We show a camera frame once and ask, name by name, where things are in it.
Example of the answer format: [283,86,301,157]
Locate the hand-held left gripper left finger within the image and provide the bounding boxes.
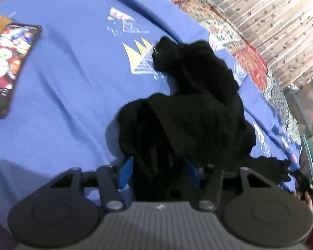
[49,156,134,212]

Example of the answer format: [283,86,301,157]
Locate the black pants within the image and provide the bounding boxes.
[117,36,293,204]

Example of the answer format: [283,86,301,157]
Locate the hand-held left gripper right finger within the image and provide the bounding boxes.
[183,157,277,212]

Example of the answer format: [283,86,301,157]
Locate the blue printed bedsheet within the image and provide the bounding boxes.
[0,0,303,240]

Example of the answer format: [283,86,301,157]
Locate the beige leaf print curtain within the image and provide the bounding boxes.
[192,0,313,89]

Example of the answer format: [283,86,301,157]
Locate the translucent storage box teal rim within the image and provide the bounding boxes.
[284,78,313,184]

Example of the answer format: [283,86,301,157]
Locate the printed black packet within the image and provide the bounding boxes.
[0,23,43,118]

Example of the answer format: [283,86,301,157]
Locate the red floral patterned quilt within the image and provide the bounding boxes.
[138,0,302,146]

